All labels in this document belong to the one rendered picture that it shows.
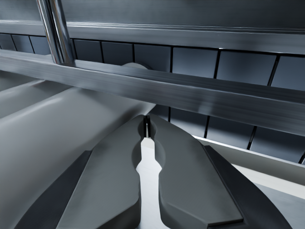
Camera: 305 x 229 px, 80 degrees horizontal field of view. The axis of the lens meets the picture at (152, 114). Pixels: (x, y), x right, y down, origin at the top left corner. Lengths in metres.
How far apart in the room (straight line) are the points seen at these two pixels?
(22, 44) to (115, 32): 0.15
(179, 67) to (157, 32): 0.03
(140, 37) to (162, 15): 0.05
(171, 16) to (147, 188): 0.29
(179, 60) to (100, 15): 0.14
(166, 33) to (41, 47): 0.17
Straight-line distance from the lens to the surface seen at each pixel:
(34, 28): 0.28
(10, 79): 0.20
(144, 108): 0.15
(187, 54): 0.16
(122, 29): 0.19
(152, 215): 0.44
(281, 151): 0.19
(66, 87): 0.17
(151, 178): 0.35
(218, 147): 0.16
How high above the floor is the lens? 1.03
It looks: 50 degrees down
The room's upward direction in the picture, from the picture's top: 135 degrees counter-clockwise
